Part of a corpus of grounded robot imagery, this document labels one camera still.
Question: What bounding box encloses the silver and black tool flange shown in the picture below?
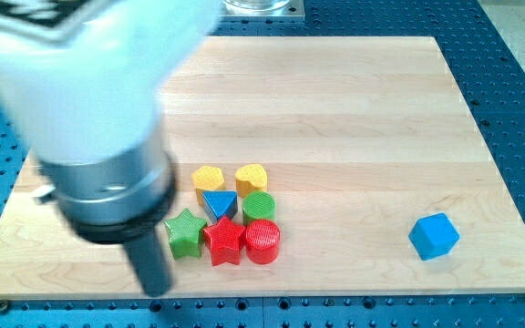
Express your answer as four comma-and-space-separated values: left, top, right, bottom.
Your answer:
40, 124, 177, 244

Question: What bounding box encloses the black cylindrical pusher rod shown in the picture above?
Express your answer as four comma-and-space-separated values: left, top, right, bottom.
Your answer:
123, 228, 172, 297

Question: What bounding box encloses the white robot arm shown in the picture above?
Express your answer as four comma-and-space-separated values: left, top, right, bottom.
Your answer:
0, 0, 221, 297

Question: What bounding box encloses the blue cube block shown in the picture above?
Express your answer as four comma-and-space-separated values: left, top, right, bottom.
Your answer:
408, 212, 460, 261

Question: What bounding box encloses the green star block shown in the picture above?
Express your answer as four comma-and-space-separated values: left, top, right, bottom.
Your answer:
164, 209, 208, 260

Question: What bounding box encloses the red star block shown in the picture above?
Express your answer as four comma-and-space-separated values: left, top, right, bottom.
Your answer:
203, 216, 245, 266

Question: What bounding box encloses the blue triangle block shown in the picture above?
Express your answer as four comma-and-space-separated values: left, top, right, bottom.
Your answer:
202, 190, 238, 222

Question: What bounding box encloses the yellow hexagon block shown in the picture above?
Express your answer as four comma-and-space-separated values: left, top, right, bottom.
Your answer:
191, 165, 226, 206

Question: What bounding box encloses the red cylinder block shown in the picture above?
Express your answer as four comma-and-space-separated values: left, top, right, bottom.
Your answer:
244, 219, 281, 264

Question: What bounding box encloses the green cylinder block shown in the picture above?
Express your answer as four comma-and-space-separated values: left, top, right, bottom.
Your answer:
242, 191, 276, 225

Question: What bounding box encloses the yellow heart block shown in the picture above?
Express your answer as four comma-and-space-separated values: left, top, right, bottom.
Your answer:
235, 164, 268, 198

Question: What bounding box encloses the light wooden board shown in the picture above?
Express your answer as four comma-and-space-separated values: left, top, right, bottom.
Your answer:
0, 36, 525, 299

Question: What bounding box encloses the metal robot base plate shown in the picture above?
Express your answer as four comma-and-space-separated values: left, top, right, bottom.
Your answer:
221, 0, 305, 18

